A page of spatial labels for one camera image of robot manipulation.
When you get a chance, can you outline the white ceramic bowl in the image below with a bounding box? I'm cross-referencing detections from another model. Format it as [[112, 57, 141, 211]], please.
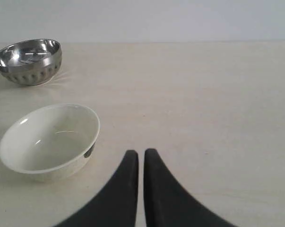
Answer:
[[0, 103, 100, 182]]

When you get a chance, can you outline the ribbed stainless steel bowl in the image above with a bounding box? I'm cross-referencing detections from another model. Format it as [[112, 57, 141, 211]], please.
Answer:
[[0, 39, 62, 86]]

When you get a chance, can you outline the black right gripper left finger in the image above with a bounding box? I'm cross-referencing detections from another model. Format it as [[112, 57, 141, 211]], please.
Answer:
[[57, 150, 139, 227]]

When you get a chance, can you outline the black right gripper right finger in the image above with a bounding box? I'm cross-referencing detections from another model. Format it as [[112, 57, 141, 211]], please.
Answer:
[[143, 148, 234, 227]]

